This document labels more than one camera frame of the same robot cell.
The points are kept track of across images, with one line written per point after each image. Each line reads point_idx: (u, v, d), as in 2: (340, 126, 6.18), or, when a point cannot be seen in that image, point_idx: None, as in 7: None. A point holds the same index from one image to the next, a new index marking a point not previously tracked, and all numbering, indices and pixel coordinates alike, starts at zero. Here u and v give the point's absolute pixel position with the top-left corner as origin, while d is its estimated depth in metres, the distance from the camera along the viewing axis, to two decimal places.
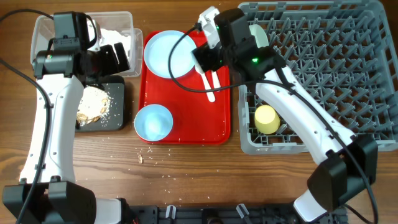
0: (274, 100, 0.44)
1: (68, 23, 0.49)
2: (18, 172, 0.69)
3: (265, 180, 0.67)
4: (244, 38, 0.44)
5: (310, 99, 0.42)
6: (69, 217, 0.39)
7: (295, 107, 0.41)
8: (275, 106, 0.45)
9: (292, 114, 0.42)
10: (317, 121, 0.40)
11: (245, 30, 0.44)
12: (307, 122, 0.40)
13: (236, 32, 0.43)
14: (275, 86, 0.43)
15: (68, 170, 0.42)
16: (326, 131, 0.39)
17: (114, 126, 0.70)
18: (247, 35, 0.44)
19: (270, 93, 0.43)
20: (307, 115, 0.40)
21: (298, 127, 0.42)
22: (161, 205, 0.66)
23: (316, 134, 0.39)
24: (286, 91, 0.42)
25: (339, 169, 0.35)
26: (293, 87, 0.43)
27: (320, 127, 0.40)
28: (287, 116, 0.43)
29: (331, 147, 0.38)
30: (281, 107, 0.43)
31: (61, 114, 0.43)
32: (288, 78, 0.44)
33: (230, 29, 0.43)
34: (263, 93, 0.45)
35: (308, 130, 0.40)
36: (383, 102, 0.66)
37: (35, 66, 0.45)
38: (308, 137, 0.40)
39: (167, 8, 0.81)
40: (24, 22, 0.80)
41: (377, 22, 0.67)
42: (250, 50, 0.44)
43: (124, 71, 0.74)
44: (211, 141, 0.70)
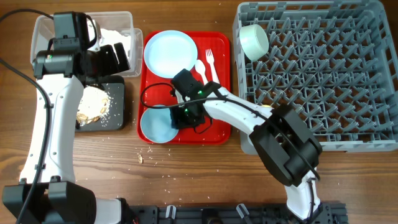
0: (218, 113, 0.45)
1: (68, 23, 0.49)
2: (18, 172, 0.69)
3: (265, 180, 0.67)
4: (189, 85, 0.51)
5: (242, 100, 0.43)
6: (69, 216, 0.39)
7: (227, 108, 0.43)
8: (222, 118, 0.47)
9: (232, 120, 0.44)
10: (241, 109, 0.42)
11: (188, 81, 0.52)
12: (236, 114, 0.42)
13: (181, 84, 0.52)
14: (213, 101, 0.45)
15: (68, 170, 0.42)
16: (252, 115, 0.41)
17: (114, 126, 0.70)
18: (193, 82, 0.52)
19: (211, 108, 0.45)
20: (236, 110, 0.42)
21: (237, 125, 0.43)
22: (161, 204, 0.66)
23: (245, 121, 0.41)
24: (221, 101, 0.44)
25: (265, 139, 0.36)
26: (227, 96, 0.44)
27: (247, 114, 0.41)
28: (228, 119, 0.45)
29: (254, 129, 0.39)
30: (225, 117, 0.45)
31: (61, 114, 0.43)
32: (223, 92, 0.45)
33: (178, 84, 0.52)
34: (209, 111, 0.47)
35: (239, 119, 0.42)
36: (383, 102, 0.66)
37: (35, 66, 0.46)
38: (242, 126, 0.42)
39: (167, 8, 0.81)
40: (24, 22, 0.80)
41: (377, 22, 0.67)
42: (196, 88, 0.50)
43: (124, 71, 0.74)
44: (211, 141, 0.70)
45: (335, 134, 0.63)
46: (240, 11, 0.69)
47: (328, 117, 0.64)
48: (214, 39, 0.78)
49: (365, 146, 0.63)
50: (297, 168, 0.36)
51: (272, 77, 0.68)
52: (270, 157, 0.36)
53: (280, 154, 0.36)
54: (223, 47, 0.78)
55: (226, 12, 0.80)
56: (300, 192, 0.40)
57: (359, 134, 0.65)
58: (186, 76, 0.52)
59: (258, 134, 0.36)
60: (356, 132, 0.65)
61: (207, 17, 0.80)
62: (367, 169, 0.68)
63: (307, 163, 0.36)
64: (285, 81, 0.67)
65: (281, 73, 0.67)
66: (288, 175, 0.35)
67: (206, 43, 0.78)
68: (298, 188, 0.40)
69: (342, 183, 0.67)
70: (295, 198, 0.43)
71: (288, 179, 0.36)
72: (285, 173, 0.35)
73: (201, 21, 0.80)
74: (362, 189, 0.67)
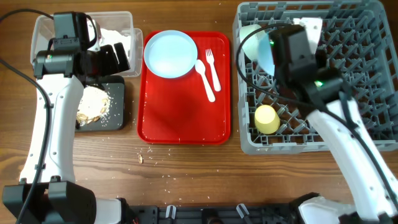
0: (331, 137, 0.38)
1: (68, 23, 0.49)
2: (18, 172, 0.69)
3: (265, 180, 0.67)
4: (300, 55, 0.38)
5: (370, 144, 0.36)
6: (69, 216, 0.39)
7: (354, 152, 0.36)
8: (326, 139, 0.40)
9: (349, 165, 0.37)
10: (375, 172, 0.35)
11: (302, 46, 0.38)
12: (367, 177, 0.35)
13: (291, 47, 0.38)
14: (336, 123, 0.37)
15: (68, 170, 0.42)
16: (384, 191, 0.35)
17: (114, 126, 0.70)
18: (306, 53, 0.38)
19: (328, 128, 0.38)
20: (364, 162, 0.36)
21: (351, 176, 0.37)
22: (161, 204, 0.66)
23: (372, 190, 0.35)
24: (349, 132, 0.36)
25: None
26: (357, 127, 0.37)
27: (381, 184, 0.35)
28: (338, 154, 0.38)
29: (384, 208, 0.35)
30: (334, 146, 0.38)
31: (61, 114, 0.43)
32: (352, 114, 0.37)
33: (286, 46, 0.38)
34: (319, 122, 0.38)
35: (364, 183, 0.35)
36: (383, 102, 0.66)
37: (35, 66, 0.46)
38: (360, 189, 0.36)
39: (167, 8, 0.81)
40: (24, 22, 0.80)
41: (377, 21, 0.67)
42: (309, 66, 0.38)
43: (124, 71, 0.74)
44: (211, 141, 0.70)
45: None
46: (240, 11, 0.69)
47: None
48: (214, 39, 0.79)
49: None
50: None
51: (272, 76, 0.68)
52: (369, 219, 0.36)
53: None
54: (223, 47, 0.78)
55: (226, 12, 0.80)
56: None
57: None
58: (304, 39, 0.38)
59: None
60: None
61: (207, 17, 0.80)
62: None
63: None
64: None
65: None
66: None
67: (206, 43, 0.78)
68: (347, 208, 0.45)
69: (343, 183, 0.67)
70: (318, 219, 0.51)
71: None
72: None
73: (201, 21, 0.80)
74: None
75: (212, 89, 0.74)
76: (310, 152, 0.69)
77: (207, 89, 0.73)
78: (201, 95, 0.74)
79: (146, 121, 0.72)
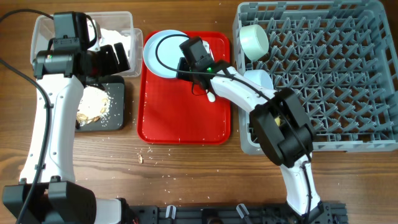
0: (223, 89, 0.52)
1: (68, 23, 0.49)
2: (18, 172, 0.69)
3: (265, 180, 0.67)
4: (199, 56, 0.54)
5: (246, 79, 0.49)
6: (69, 217, 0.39)
7: (232, 85, 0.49)
8: (226, 95, 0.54)
9: (235, 96, 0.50)
10: (245, 88, 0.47)
11: (199, 50, 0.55)
12: (240, 94, 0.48)
13: (194, 52, 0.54)
14: (220, 79, 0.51)
15: (68, 170, 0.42)
16: (256, 95, 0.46)
17: (114, 126, 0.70)
18: (204, 53, 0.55)
19: (218, 85, 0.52)
20: (240, 88, 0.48)
21: (239, 101, 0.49)
22: (161, 204, 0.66)
23: (247, 99, 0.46)
24: (228, 79, 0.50)
25: (266, 117, 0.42)
26: (234, 75, 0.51)
27: (251, 93, 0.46)
28: (231, 95, 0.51)
29: (257, 103, 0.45)
30: (226, 91, 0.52)
31: (61, 114, 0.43)
32: (231, 71, 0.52)
33: (191, 51, 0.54)
34: (216, 87, 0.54)
35: (242, 97, 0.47)
36: (383, 102, 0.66)
37: (35, 66, 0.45)
38: (244, 102, 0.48)
39: (167, 8, 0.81)
40: (25, 22, 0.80)
41: (377, 22, 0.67)
42: (206, 63, 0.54)
43: (124, 71, 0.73)
44: (211, 141, 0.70)
45: (335, 134, 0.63)
46: (240, 11, 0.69)
47: (342, 116, 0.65)
48: (214, 39, 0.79)
49: (365, 146, 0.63)
50: (290, 147, 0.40)
51: (272, 76, 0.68)
52: (265, 134, 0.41)
53: (275, 137, 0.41)
54: (223, 47, 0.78)
55: (226, 12, 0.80)
56: (293, 177, 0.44)
57: (359, 134, 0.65)
58: (201, 45, 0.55)
59: (284, 93, 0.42)
60: (356, 132, 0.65)
61: (208, 17, 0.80)
62: (367, 169, 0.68)
63: (301, 145, 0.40)
64: (285, 81, 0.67)
65: (281, 73, 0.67)
66: (280, 153, 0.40)
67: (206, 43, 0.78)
68: (292, 174, 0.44)
69: (342, 183, 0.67)
70: (291, 185, 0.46)
71: (279, 157, 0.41)
72: (277, 150, 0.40)
73: (201, 21, 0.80)
74: (362, 189, 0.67)
75: None
76: None
77: None
78: (201, 95, 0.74)
79: (146, 121, 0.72)
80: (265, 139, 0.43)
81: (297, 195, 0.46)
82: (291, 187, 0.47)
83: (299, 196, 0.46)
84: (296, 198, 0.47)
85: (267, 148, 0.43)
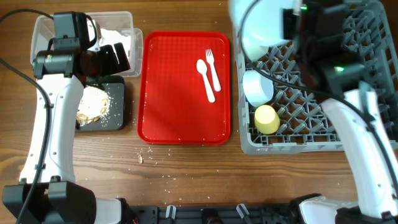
0: (346, 126, 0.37)
1: (68, 23, 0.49)
2: (18, 172, 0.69)
3: (265, 180, 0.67)
4: (328, 34, 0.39)
5: (385, 141, 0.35)
6: (69, 217, 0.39)
7: (367, 145, 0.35)
8: (337, 124, 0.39)
9: (359, 156, 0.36)
10: (384, 163, 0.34)
11: (331, 26, 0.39)
12: (376, 173, 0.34)
13: (323, 24, 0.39)
14: (352, 112, 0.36)
15: (68, 170, 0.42)
16: (392, 190, 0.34)
17: (114, 126, 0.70)
18: (335, 34, 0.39)
19: (343, 116, 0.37)
20: (377, 159, 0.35)
21: (358, 170, 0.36)
22: (161, 204, 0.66)
23: (379, 188, 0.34)
24: (364, 124, 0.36)
25: None
26: (374, 121, 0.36)
27: (387, 182, 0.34)
28: (350, 149, 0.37)
29: (390, 207, 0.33)
30: (347, 137, 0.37)
31: (61, 114, 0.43)
32: (371, 106, 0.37)
33: (319, 20, 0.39)
34: (333, 107, 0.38)
35: (372, 178, 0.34)
36: (383, 102, 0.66)
37: (35, 66, 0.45)
38: (367, 184, 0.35)
39: (167, 9, 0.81)
40: (25, 23, 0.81)
41: (377, 22, 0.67)
42: (331, 50, 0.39)
43: (124, 71, 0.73)
44: (211, 141, 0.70)
45: (335, 134, 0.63)
46: None
47: None
48: (214, 39, 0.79)
49: None
50: None
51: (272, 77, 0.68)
52: None
53: None
54: (223, 47, 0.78)
55: (226, 12, 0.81)
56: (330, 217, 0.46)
57: None
58: (337, 21, 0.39)
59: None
60: None
61: (208, 17, 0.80)
62: None
63: None
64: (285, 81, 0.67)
65: (281, 73, 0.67)
66: None
67: (206, 43, 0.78)
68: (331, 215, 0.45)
69: (342, 183, 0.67)
70: (322, 222, 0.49)
71: None
72: None
73: (201, 21, 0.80)
74: None
75: (212, 89, 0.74)
76: (310, 152, 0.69)
77: (207, 88, 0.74)
78: (201, 96, 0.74)
79: (146, 121, 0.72)
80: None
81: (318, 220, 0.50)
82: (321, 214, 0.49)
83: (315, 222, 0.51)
84: (313, 217, 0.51)
85: None
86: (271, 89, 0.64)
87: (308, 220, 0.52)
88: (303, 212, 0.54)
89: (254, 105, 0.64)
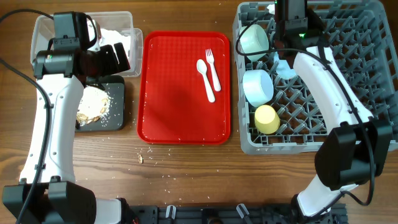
0: (308, 72, 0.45)
1: (68, 23, 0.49)
2: (18, 172, 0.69)
3: (265, 180, 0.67)
4: (295, 15, 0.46)
5: (340, 76, 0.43)
6: (69, 217, 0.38)
7: (324, 79, 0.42)
8: (304, 76, 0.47)
9: (319, 89, 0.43)
10: (339, 89, 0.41)
11: (298, 5, 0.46)
12: (333, 96, 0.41)
13: (290, 9, 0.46)
14: (311, 59, 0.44)
15: (68, 170, 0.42)
16: (347, 107, 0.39)
17: (114, 126, 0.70)
18: (301, 14, 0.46)
19: (305, 64, 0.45)
20: (334, 88, 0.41)
21: (321, 101, 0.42)
22: (161, 204, 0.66)
23: (336, 106, 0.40)
24: (322, 66, 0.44)
25: (347, 138, 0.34)
26: (329, 64, 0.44)
27: (342, 101, 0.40)
28: (314, 88, 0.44)
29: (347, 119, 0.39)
30: (312, 80, 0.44)
31: (61, 114, 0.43)
32: (327, 56, 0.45)
33: (286, 5, 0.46)
34: (299, 62, 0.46)
35: (331, 101, 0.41)
36: (383, 102, 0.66)
37: (35, 66, 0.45)
38: (328, 107, 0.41)
39: (167, 8, 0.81)
40: (25, 22, 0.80)
41: (377, 22, 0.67)
42: (300, 25, 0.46)
43: (124, 71, 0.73)
44: (211, 141, 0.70)
45: None
46: (240, 11, 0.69)
47: None
48: (214, 39, 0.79)
49: None
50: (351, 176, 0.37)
51: (272, 76, 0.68)
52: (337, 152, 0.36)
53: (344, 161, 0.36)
54: (223, 47, 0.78)
55: (226, 12, 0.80)
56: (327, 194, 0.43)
57: None
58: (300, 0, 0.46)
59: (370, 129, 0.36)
60: None
61: (208, 17, 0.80)
62: None
63: (357, 173, 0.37)
64: (285, 81, 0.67)
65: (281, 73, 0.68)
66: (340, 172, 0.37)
67: (206, 43, 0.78)
68: (326, 191, 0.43)
69: None
70: (319, 202, 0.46)
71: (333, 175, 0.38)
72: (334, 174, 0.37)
73: (201, 21, 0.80)
74: (362, 189, 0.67)
75: (212, 89, 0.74)
76: (310, 152, 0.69)
77: (207, 88, 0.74)
78: (201, 95, 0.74)
79: (146, 121, 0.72)
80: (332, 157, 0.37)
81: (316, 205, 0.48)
82: (314, 195, 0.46)
83: (313, 206, 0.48)
84: (310, 205, 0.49)
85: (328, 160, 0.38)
86: (271, 89, 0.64)
87: (308, 211, 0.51)
88: (301, 204, 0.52)
89: (254, 105, 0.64)
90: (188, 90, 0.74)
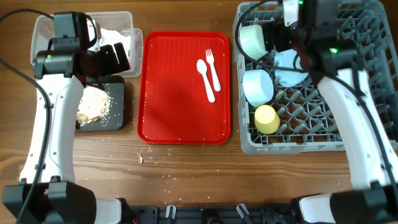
0: (337, 105, 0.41)
1: (68, 23, 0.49)
2: (18, 172, 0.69)
3: (265, 180, 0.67)
4: (324, 22, 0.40)
5: (374, 116, 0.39)
6: (69, 216, 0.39)
7: (358, 119, 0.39)
8: (330, 104, 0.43)
9: (348, 129, 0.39)
10: (373, 137, 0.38)
11: (329, 11, 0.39)
12: (365, 144, 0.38)
13: (319, 14, 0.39)
14: (344, 90, 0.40)
15: (68, 170, 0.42)
16: (379, 160, 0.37)
17: (114, 126, 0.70)
18: (331, 19, 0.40)
19: (337, 94, 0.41)
20: (367, 132, 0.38)
21: (350, 142, 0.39)
22: (161, 204, 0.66)
23: (369, 157, 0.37)
24: (356, 102, 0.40)
25: (377, 202, 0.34)
26: (363, 97, 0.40)
27: (375, 153, 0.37)
28: (342, 125, 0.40)
29: (379, 176, 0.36)
30: (341, 116, 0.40)
31: (61, 114, 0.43)
32: (361, 86, 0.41)
33: (314, 11, 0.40)
34: (328, 88, 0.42)
35: (362, 150, 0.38)
36: (383, 102, 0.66)
37: (35, 66, 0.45)
38: (357, 155, 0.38)
39: (167, 8, 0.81)
40: (25, 22, 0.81)
41: (378, 21, 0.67)
42: (329, 34, 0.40)
43: (124, 71, 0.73)
44: (211, 141, 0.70)
45: (335, 134, 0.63)
46: (240, 11, 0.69)
47: None
48: (214, 39, 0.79)
49: None
50: None
51: (273, 76, 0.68)
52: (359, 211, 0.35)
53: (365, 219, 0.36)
54: (223, 47, 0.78)
55: (226, 12, 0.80)
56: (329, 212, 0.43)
57: None
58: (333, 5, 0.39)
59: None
60: None
61: (208, 17, 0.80)
62: None
63: None
64: None
65: None
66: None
67: (206, 43, 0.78)
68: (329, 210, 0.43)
69: (342, 183, 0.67)
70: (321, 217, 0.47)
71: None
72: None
73: (201, 21, 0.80)
74: None
75: (212, 89, 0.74)
76: (310, 152, 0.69)
77: (207, 89, 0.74)
78: (201, 95, 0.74)
79: (146, 121, 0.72)
80: (352, 208, 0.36)
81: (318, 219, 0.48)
82: (319, 210, 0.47)
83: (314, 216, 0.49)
84: (311, 212, 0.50)
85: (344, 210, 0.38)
86: (271, 89, 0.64)
87: (309, 218, 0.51)
88: (303, 208, 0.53)
89: (253, 105, 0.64)
90: (189, 90, 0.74)
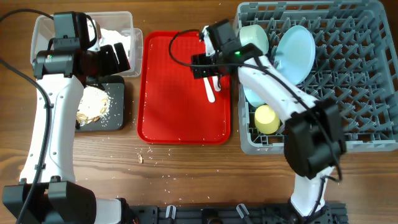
0: (250, 82, 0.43)
1: (68, 23, 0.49)
2: (18, 171, 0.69)
3: (265, 180, 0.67)
4: (227, 40, 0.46)
5: (282, 77, 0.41)
6: (69, 217, 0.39)
7: (267, 83, 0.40)
8: (251, 87, 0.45)
9: (265, 93, 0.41)
10: (283, 90, 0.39)
11: (227, 31, 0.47)
12: (277, 95, 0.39)
13: (221, 35, 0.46)
14: (250, 69, 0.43)
15: (68, 170, 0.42)
16: (291, 99, 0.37)
17: (114, 126, 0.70)
18: (232, 36, 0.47)
19: (247, 75, 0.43)
20: (278, 89, 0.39)
21: (270, 102, 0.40)
22: (161, 204, 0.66)
23: (282, 102, 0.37)
24: (260, 72, 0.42)
25: (300, 127, 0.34)
26: (267, 68, 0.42)
27: (287, 96, 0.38)
28: (263, 94, 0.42)
29: (293, 109, 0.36)
30: (254, 86, 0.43)
31: (61, 114, 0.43)
32: (264, 63, 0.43)
33: (216, 33, 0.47)
34: (242, 76, 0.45)
35: (276, 99, 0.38)
36: (383, 102, 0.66)
37: (35, 66, 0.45)
38: (278, 106, 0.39)
39: (167, 8, 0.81)
40: (24, 22, 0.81)
41: (377, 22, 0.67)
42: (234, 46, 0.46)
43: (125, 71, 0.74)
44: (210, 141, 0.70)
45: None
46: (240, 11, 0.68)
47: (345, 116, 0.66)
48: None
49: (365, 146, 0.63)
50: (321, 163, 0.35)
51: None
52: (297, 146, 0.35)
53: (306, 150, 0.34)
54: None
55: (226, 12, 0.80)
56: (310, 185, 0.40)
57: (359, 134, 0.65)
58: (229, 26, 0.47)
59: (319, 107, 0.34)
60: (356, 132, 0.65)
61: (208, 17, 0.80)
62: (367, 169, 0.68)
63: (332, 157, 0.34)
64: None
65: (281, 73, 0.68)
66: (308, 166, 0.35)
67: None
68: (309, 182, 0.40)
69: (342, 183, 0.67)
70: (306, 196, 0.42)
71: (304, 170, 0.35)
72: (305, 166, 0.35)
73: (201, 21, 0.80)
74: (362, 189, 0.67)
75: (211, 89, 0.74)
76: None
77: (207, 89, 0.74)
78: (201, 95, 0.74)
79: (146, 121, 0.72)
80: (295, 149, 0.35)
81: (305, 200, 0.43)
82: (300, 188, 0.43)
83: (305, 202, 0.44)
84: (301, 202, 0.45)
85: (293, 157, 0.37)
86: None
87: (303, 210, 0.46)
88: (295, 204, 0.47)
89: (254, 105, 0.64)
90: (188, 90, 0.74)
